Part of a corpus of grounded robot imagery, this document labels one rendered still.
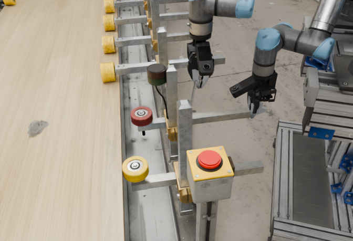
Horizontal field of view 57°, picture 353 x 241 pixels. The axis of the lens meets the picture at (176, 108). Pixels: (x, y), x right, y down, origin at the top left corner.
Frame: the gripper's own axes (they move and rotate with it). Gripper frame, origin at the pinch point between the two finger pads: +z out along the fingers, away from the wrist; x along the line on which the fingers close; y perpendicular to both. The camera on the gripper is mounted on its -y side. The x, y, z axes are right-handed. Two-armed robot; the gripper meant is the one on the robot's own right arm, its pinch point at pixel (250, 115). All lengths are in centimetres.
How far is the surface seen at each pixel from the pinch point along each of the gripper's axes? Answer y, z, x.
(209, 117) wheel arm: -17.0, -3.1, -1.6
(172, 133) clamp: -32.2, -3.9, -8.6
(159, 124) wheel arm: -36.0, -2.5, -1.7
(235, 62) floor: 54, 83, 174
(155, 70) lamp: -36.1, -28.7, -5.5
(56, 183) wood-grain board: -69, -7, -28
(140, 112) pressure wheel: -42.5, -8.5, -0.7
